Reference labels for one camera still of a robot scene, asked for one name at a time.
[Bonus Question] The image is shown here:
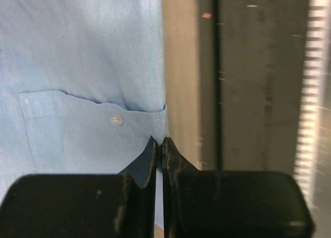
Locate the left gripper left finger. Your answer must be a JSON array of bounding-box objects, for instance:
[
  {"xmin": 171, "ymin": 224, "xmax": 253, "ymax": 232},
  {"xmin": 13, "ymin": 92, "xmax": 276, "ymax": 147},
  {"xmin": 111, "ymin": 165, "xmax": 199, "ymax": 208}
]
[{"xmin": 1, "ymin": 139, "xmax": 158, "ymax": 237}]

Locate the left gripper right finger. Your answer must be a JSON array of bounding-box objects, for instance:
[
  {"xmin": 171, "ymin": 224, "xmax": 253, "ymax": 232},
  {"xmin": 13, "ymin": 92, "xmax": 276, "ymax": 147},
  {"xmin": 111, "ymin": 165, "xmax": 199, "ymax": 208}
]
[{"xmin": 162, "ymin": 138, "xmax": 314, "ymax": 238}]

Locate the light blue long sleeve shirt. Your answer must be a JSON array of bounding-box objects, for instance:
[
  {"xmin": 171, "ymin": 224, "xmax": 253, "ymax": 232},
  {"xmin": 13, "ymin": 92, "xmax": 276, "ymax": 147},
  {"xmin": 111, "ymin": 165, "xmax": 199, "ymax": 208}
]
[{"xmin": 0, "ymin": 0, "xmax": 170, "ymax": 197}]

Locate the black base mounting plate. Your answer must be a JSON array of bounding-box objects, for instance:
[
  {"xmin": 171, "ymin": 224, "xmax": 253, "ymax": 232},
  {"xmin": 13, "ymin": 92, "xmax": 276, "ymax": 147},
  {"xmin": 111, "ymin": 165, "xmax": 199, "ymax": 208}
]
[{"xmin": 198, "ymin": 0, "xmax": 309, "ymax": 174}]

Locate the aluminium frame rail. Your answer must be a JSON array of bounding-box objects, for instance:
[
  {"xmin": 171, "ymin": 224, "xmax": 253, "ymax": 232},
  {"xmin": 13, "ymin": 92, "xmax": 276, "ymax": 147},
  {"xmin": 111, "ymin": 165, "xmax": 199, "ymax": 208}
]
[{"xmin": 313, "ymin": 0, "xmax": 330, "ymax": 237}]

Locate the white slotted cable duct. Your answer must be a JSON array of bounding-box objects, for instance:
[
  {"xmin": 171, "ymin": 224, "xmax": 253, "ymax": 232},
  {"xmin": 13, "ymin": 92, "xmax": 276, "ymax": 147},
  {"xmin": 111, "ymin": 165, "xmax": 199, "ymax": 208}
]
[{"xmin": 294, "ymin": 0, "xmax": 330, "ymax": 201}]

